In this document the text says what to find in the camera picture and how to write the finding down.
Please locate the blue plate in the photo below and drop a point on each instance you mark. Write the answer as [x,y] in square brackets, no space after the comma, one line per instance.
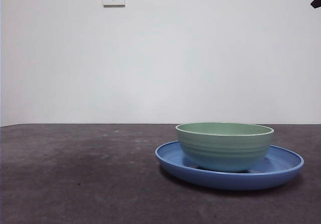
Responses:
[225,181]

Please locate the green bowl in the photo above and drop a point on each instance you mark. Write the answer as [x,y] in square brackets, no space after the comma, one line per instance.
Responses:
[223,148]

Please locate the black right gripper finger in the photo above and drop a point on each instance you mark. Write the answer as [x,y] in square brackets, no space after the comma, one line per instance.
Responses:
[317,2]

